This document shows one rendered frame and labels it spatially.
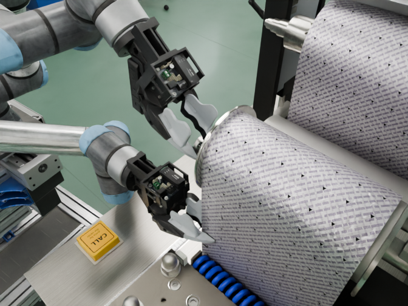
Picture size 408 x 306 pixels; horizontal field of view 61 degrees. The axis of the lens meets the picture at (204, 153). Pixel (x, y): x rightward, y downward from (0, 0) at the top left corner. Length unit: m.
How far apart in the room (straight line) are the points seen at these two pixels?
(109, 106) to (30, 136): 1.92
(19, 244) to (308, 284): 1.51
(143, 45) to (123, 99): 2.32
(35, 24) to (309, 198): 0.48
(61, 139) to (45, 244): 0.97
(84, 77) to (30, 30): 2.58
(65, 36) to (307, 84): 0.41
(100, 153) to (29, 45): 0.24
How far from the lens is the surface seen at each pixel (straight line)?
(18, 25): 0.63
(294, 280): 0.54
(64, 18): 0.64
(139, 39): 0.53
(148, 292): 0.66
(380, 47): 0.58
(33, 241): 1.83
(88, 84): 3.09
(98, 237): 0.86
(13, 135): 0.91
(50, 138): 0.90
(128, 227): 0.89
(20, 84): 1.30
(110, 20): 0.55
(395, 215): 0.45
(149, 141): 2.42
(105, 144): 0.73
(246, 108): 0.53
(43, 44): 0.63
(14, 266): 1.80
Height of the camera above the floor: 1.63
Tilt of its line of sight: 45 degrees down
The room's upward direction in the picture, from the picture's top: straight up
